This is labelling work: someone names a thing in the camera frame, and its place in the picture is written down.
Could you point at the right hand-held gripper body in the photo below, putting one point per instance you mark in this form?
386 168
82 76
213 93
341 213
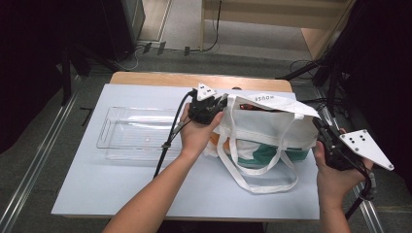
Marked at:
364 147

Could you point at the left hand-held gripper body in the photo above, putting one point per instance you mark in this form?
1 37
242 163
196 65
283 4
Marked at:
202 110

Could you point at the white canvas tote bag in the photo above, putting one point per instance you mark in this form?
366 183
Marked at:
265 126

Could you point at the clear plastic tray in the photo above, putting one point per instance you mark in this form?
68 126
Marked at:
136 136

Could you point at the person's left hand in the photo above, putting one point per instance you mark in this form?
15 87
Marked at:
194 136

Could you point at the person's right hand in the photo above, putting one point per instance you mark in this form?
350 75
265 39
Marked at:
336 183

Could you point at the red packet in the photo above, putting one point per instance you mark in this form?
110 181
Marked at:
247 106

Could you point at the black tripod stand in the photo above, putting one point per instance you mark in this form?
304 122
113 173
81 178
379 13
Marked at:
332 84

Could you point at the dark curtain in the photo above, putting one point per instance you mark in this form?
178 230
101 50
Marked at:
382 81
32 64

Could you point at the black cabinet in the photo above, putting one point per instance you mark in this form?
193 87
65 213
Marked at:
123 29

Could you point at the black metal stand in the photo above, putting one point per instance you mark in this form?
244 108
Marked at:
66 74

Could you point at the metal floor rail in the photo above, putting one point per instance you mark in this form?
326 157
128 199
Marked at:
29 174
369 213

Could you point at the light wooden frame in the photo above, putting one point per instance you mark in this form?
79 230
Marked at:
259 16

